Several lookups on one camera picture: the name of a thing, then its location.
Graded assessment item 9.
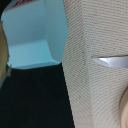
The light blue cup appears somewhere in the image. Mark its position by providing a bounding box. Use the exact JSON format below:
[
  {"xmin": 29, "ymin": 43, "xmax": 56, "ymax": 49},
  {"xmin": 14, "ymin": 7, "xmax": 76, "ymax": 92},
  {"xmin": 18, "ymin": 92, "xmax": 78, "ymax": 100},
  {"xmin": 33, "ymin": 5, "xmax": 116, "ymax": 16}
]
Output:
[{"xmin": 1, "ymin": 0, "xmax": 68, "ymax": 69}]

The round wooden plate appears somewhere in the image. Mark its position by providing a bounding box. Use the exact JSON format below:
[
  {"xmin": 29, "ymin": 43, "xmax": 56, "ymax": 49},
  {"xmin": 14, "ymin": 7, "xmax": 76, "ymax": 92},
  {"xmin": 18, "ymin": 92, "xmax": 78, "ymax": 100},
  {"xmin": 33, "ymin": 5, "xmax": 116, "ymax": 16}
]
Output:
[{"xmin": 120, "ymin": 91, "xmax": 128, "ymax": 128}]

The knife with orange handle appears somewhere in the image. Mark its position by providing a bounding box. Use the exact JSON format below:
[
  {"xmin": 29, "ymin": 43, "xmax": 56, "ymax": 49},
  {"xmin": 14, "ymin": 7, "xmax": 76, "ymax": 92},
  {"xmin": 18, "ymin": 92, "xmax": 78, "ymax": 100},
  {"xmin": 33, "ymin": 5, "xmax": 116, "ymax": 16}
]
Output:
[{"xmin": 92, "ymin": 56, "xmax": 128, "ymax": 68}]

